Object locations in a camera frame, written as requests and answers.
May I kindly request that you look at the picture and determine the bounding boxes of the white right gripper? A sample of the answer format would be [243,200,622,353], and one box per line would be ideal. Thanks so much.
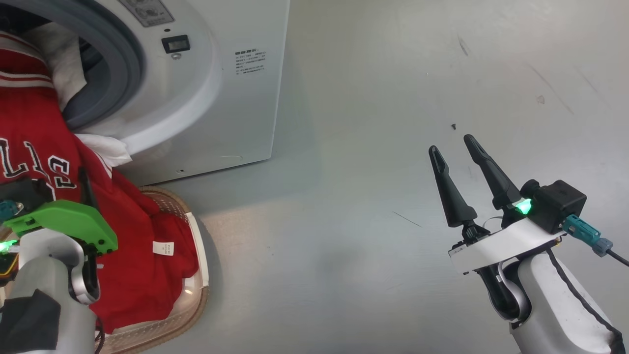
[429,134,563,323]

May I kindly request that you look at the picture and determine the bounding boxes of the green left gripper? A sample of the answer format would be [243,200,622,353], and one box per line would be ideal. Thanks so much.
[2,167,118,305]

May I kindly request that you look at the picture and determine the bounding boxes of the red and white jersey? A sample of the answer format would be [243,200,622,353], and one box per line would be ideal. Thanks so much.
[0,22,200,335]

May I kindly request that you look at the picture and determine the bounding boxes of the cream perforated laundry basket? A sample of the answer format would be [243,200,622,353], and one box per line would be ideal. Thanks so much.
[98,186,210,354]

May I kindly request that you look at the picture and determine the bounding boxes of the white front-load washing machine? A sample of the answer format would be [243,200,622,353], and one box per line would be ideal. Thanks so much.
[0,0,290,186]

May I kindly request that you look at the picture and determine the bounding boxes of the left arm cable teal plug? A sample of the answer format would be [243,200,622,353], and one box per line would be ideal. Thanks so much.
[0,199,23,223]

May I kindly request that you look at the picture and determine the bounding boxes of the arm cable teal plug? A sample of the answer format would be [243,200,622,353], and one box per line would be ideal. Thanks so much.
[0,199,23,223]
[545,214,629,340]

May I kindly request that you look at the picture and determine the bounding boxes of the right arm cable teal plug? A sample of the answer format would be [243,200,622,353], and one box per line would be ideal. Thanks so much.
[545,214,629,340]

